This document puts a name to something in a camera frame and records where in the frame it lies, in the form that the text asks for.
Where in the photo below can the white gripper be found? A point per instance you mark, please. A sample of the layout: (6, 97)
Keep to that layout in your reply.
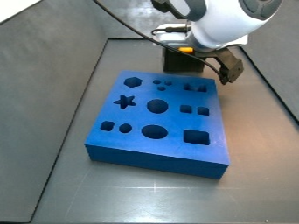
(178, 35)

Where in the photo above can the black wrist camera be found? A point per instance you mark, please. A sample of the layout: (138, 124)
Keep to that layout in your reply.
(230, 65)

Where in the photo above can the yellow arch block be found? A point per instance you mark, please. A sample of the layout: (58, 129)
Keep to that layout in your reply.
(186, 49)

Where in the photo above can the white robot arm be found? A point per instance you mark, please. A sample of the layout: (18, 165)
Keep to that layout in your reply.
(221, 22)

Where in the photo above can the black curved fixture stand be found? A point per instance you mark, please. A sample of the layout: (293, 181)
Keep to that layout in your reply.
(181, 62)

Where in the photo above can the blue foam shape board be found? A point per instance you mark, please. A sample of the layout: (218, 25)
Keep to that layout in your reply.
(161, 123)

